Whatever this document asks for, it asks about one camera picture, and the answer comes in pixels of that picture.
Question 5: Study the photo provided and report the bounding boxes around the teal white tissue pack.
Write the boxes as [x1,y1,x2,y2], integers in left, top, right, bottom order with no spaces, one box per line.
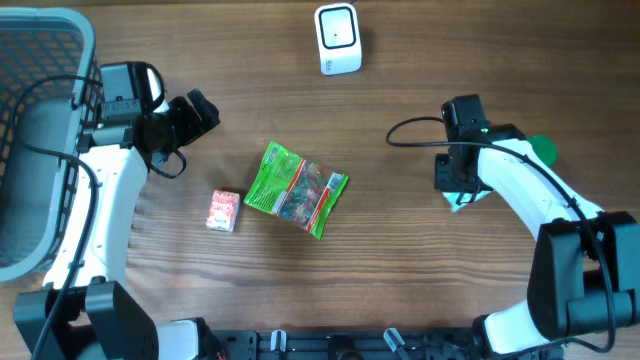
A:
[442,191,491,213]

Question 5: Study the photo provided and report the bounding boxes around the green lid jar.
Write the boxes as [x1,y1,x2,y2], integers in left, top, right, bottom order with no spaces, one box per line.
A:
[527,135,558,167]

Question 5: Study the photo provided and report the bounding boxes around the red white small box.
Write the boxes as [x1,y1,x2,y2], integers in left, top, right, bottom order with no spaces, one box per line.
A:
[206,190,241,232]

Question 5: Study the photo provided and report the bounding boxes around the green candy bag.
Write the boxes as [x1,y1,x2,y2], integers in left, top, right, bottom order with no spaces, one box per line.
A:
[244,142,349,239]

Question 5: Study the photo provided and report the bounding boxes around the grey plastic shopping basket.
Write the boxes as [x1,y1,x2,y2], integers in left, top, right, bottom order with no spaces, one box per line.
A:
[1,7,104,281]

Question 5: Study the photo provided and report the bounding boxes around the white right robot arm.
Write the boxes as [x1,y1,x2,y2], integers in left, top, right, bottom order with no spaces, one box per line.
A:
[435,95,639,357]

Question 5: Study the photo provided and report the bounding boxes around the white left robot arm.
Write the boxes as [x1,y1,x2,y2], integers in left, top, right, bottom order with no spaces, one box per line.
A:
[14,61,223,359]

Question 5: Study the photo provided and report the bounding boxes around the white barcode scanner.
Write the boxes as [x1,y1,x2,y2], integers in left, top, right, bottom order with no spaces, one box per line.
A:
[314,2,363,76]

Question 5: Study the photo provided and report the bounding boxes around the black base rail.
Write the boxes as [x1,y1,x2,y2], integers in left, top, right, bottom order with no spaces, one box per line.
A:
[202,327,564,360]

